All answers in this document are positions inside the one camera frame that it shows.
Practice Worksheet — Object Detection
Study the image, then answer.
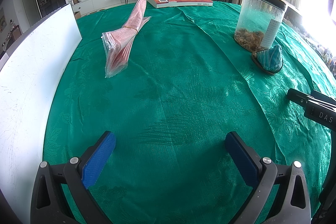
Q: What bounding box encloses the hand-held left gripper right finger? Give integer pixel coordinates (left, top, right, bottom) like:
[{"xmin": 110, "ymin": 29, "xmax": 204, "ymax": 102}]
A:
[{"xmin": 225, "ymin": 131, "xmax": 311, "ymax": 224}]

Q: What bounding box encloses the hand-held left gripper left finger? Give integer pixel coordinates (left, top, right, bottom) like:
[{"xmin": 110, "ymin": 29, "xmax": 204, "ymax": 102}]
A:
[{"xmin": 30, "ymin": 131, "xmax": 116, "ymax": 224}]

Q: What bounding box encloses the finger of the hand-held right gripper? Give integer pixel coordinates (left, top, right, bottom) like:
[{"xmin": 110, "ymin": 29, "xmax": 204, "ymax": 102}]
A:
[
  {"xmin": 287, "ymin": 88, "xmax": 315, "ymax": 109},
  {"xmin": 310, "ymin": 90, "xmax": 336, "ymax": 106}
]

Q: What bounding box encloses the teal striped pouch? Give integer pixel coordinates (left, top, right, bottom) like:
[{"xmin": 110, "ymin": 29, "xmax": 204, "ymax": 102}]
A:
[{"xmin": 251, "ymin": 45, "xmax": 284, "ymax": 75}]

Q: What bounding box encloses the white storage box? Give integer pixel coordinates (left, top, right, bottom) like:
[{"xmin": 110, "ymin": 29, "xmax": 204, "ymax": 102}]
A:
[{"xmin": 0, "ymin": 3, "xmax": 83, "ymax": 214}]

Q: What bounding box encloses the pink red paper packet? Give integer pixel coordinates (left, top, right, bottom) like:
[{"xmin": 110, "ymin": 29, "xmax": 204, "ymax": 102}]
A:
[{"xmin": 101, "ymin": 0, "xmax": 152, "ymax": 79}]

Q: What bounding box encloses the clear jar with black lid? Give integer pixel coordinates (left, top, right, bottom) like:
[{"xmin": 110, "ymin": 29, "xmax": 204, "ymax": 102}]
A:
[{"xmin": 234, "ymin": 0, "xmax": 288, "ymax": 52}]

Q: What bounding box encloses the green tablecloth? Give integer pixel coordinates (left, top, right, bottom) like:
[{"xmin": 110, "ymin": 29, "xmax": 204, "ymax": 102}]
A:
[{"xmin": 43, "ymin": 1, "xmax": 336, "ymax": 224}]

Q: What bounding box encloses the white door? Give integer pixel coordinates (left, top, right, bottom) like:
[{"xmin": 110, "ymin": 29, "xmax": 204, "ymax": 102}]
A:
[{"xmin": 20, "ymin": 0, "xmax": 40, "ymax": 28}]

